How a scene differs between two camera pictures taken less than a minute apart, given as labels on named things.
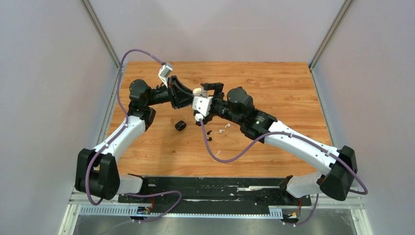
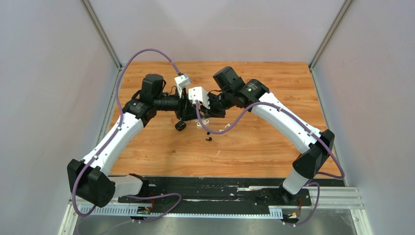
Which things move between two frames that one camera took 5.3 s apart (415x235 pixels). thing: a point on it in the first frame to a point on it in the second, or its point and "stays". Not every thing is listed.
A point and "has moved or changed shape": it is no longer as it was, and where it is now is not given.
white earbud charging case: [200, 91] has moved or changed shape
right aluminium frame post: [344, 8] stays
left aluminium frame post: [99, 29] stays
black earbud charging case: [180, 125] stays
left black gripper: [179, 96] to [188, 111]
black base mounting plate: [216, 190] stays
